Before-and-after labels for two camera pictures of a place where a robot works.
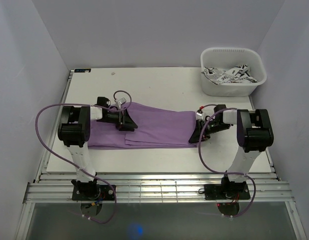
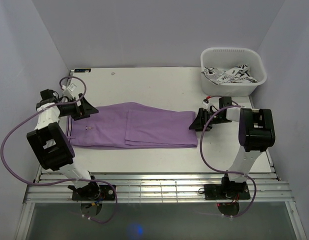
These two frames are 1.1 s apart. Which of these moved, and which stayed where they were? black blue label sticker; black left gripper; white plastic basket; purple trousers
Moved: black left gripper
Stayed: black blue label sticker; white plastic basket; purple trousers
